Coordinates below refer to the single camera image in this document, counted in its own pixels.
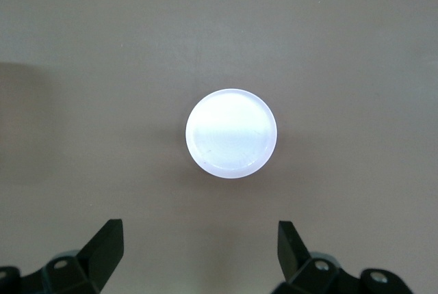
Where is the pink round plate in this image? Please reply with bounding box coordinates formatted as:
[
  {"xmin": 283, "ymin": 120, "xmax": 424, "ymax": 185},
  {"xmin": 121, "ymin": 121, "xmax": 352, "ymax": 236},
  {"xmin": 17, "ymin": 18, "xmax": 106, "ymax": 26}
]
[{"xmin": 185, "ymin": 88, "xmax": 279, "ymax": 179}]

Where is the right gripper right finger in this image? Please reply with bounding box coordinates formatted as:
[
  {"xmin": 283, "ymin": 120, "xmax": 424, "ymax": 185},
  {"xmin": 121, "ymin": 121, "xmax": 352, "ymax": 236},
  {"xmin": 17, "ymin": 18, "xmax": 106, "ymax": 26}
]
[{"xmin": 273, "ymin": 220, "xmax": 413, "ymax": 294}]

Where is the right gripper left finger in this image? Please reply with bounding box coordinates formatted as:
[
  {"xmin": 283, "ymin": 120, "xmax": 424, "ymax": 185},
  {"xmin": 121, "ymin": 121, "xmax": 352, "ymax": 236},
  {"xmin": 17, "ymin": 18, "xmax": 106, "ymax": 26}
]
[{"xmin": 0, "ymin": 218, "xmax": 124, "ymax": 294}]

